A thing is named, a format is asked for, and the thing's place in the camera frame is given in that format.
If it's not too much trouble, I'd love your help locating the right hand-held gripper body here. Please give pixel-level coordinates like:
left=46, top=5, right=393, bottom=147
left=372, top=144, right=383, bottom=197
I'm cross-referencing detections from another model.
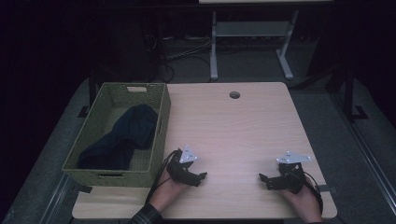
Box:
left=274, top=150, right=312, bottom=195

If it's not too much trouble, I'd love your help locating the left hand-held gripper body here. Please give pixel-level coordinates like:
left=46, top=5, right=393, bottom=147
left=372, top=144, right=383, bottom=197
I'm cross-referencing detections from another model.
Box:
left=166, top=145, right=199, bottom=186

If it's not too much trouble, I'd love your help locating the dark blue knitted garment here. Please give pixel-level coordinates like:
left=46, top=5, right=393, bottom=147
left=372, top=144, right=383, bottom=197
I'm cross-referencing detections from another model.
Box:
left=77, top=104, right=159, bottom=171

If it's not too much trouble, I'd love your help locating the green woven basket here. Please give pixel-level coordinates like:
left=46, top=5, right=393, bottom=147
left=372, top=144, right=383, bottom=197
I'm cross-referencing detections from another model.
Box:
left=61, top=81, right=172, bottom=189

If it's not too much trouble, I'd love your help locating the person's left hand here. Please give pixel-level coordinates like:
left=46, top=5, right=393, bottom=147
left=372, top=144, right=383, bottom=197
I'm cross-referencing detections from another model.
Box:
left=148, top=169, right=189, bottom=213

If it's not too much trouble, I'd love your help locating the person's right hand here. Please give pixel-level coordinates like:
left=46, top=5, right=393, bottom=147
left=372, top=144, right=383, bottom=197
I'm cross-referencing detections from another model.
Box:
left=281, top=176, right=325, bottom=224

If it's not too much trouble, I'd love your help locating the grey tape strip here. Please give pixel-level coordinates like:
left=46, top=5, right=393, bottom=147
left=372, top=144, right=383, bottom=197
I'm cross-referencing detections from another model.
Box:
left=314, top=184, right=338, bottom=194

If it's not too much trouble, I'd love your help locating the black stand leg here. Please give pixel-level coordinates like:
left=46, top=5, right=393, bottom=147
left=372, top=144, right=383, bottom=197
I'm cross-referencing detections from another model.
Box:
left=325, top=66, right=370, bottom=123
left=78, top=69, right=98, bottom=119

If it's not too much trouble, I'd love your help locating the white metal stand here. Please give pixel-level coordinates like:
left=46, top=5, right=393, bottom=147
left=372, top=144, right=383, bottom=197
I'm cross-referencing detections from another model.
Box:
left=208, top=8, right=300, bottom=81

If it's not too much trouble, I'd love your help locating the left hand-held gripper cable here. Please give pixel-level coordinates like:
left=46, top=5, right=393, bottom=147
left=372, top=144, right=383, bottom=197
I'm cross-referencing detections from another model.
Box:
left=144, top=149, right=183, bottom=204

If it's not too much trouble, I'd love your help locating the hand-held gripper cable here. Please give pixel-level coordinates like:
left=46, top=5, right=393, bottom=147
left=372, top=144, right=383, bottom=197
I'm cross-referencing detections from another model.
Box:
left=144, top=149, right=183, bottom=204
left=302, top=171, right=325, bottom=216

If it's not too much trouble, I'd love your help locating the right hand-held gripper cable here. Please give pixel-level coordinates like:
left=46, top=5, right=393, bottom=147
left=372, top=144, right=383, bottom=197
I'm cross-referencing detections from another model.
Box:
left=302, top=171, right=325, bottom=216

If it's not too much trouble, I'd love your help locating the bundle of floor cables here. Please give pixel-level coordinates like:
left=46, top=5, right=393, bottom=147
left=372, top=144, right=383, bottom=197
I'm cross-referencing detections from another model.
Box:
left=143, top=34, right=213, bottom=83

